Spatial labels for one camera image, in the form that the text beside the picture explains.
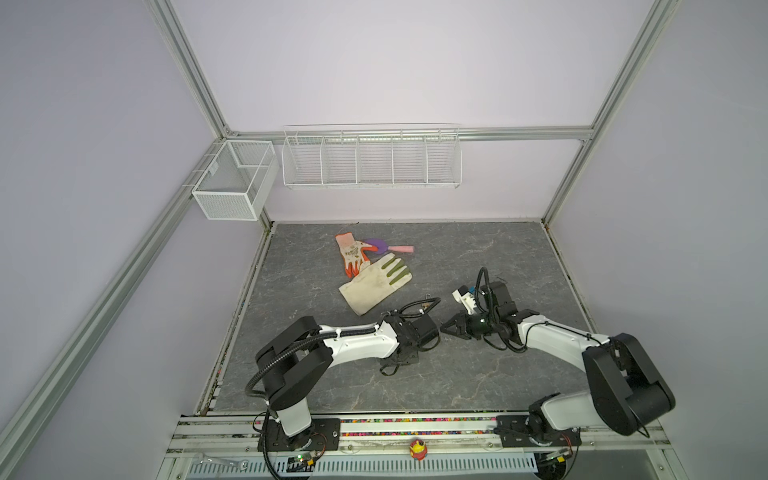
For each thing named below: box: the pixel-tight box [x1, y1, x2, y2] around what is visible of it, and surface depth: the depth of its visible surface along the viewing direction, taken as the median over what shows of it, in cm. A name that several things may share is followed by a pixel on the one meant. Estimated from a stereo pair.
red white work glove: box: [335, 232, 379, 279], surface depth 111 cm
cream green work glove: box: [339, 253, 413, 316], surface depth 104 cm
